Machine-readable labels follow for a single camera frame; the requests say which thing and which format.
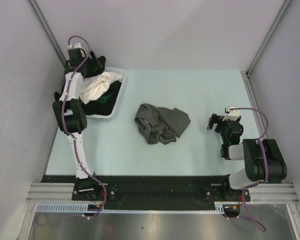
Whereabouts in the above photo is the white plastic laundry bin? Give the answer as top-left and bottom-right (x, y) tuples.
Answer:
(83, 66), (128, 119)

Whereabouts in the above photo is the white t shirt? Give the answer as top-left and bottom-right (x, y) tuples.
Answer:
(79, 71), (123, 105)

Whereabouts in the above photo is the black t shirt pile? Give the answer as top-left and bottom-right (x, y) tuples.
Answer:
(52, 52), (127, 118)

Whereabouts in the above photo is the dark grey t shirt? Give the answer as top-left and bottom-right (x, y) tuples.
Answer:
(134, 103), (191, 145)

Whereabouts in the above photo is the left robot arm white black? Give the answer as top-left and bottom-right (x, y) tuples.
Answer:
(52, 45), (101, 200)

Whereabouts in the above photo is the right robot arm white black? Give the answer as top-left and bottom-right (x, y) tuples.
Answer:
(207, 113), (288, 201)

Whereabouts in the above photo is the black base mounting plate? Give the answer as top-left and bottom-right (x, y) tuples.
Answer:
(41, 175), (251, 202)

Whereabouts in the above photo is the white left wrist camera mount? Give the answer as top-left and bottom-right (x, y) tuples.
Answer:
(67, 42), (82, 50)

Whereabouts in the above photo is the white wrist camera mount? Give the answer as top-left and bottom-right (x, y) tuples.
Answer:
(67, 42), (82, 50)
(222, 106), (240, 121)

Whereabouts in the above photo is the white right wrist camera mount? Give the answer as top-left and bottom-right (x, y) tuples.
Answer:
(222, 106), (240, 121)

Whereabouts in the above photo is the aluminium left corner post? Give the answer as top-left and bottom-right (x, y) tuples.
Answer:
(26, 0), (66, 67)

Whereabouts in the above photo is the aluminium corner post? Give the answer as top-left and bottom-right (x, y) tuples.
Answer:
(26, 0), (66, 67)
(247, 0), (295, 76)

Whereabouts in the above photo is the aluminium right corner post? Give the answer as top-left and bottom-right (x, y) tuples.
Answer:
(247, 0), (295, 76)

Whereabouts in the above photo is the aluminium front frame rail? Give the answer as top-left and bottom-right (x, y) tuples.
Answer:
(26, 183), (299, 204)

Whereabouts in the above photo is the light blue cable duct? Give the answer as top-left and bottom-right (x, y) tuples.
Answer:
(36, 202), (225, 214)

